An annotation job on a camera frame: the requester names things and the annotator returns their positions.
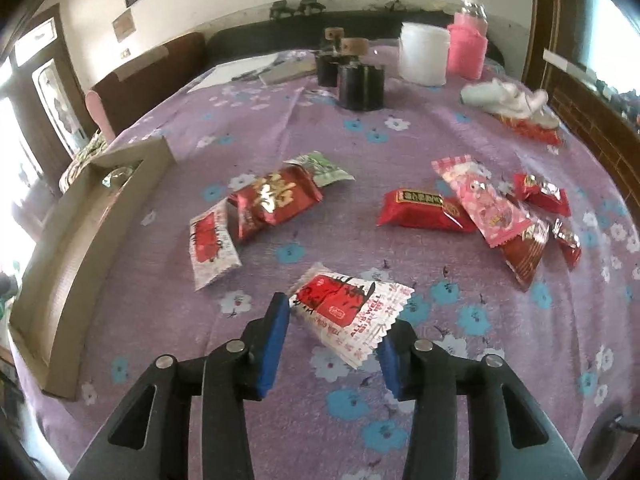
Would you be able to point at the pink cartoon snack packet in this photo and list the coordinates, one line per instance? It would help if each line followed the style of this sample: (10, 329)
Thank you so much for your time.
(497, 219)

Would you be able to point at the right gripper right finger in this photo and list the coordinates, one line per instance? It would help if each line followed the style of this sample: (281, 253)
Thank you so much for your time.
(510, 436)

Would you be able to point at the brown armchair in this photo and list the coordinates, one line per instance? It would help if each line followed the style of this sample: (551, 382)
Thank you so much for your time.
(123, 96)

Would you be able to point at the pink sleeved bottle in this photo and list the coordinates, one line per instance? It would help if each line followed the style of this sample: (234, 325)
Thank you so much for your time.
(468, 40)

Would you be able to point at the green white snack packet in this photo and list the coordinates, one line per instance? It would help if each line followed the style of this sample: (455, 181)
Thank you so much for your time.
(323, 172)

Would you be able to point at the black cylinder container front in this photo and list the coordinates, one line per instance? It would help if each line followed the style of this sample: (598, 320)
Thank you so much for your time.
(360, 85)

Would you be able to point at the tiny red candy packet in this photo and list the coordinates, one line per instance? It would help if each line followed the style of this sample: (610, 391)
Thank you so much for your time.
(569, 242)

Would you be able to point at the red packet under cloth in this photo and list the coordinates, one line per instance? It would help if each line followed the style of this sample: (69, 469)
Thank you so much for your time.
(529, 130)

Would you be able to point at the small red candy packet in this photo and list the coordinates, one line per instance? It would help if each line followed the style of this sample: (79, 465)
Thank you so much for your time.
(541, 193)

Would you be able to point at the black sofa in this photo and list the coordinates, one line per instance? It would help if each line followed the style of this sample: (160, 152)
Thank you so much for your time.
(307, 32)

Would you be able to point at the red rectangular snack packet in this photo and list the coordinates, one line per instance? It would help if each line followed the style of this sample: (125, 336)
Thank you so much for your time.
(416, 209)

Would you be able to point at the white plastic jar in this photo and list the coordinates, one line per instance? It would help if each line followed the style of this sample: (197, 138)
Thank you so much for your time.
(423, 54)

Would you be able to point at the white red snack packet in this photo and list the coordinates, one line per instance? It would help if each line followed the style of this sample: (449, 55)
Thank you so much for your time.
(211, 248)
(349, 315)

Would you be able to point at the cardboard box tray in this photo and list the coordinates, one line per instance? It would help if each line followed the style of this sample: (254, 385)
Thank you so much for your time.
(51, 315)

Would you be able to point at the dark red snack bag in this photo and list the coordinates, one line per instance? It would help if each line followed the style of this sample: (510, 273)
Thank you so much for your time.
(523, 252)

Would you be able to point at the black cylinder container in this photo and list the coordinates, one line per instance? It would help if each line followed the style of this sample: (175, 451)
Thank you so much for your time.
(329, 58)
(360, 85)

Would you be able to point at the large red gold snack bag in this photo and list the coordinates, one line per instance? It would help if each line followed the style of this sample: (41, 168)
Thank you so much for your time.
(273, 199)

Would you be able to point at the black cylinder container back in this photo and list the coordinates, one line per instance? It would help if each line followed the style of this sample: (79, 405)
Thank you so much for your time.
(329, 58)

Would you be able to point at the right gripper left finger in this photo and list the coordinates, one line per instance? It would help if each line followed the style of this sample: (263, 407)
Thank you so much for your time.
(147, 435)

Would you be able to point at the purple floral tablecloth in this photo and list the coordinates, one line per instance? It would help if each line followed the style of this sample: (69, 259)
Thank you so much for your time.
(572, 337)

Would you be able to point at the white crumpled cloth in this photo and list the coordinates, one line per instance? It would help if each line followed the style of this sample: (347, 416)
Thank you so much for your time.
(507, 100)

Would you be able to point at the white paper sheet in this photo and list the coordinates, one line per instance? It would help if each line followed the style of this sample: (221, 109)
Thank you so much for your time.
(230, 71)

